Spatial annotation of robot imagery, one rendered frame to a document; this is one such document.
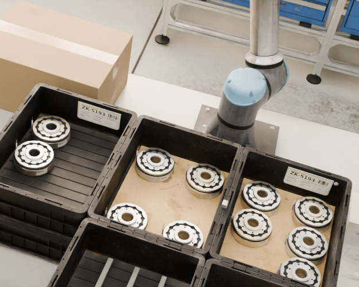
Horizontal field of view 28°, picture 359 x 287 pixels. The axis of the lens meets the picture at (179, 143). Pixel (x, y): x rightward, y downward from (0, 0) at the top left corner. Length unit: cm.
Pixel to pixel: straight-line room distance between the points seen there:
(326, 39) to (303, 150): 142
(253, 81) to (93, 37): 53
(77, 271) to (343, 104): 231
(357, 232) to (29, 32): 114
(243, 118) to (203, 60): 171
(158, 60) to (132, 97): 136
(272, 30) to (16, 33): 77
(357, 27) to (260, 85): 164
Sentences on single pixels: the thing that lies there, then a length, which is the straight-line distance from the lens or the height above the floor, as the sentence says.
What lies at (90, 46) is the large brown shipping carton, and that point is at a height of 90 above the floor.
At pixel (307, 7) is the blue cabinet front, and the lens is 362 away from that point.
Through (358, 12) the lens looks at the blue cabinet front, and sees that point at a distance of 362.
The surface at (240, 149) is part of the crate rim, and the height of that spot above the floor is 93.
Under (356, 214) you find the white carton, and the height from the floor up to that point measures 79.
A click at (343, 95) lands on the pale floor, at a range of 381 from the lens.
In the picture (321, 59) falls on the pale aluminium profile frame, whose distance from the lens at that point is 376.
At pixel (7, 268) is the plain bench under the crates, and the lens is 188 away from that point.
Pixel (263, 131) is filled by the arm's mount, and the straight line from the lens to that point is 228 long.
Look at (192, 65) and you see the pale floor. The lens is 372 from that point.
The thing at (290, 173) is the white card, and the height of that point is 90.
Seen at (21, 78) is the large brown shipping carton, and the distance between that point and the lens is 217.
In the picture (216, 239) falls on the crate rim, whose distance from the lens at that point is 169.
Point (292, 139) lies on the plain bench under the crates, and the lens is 235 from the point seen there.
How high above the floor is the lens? 222
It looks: 43 degrees down
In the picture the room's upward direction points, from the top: 12 degrees clockwise
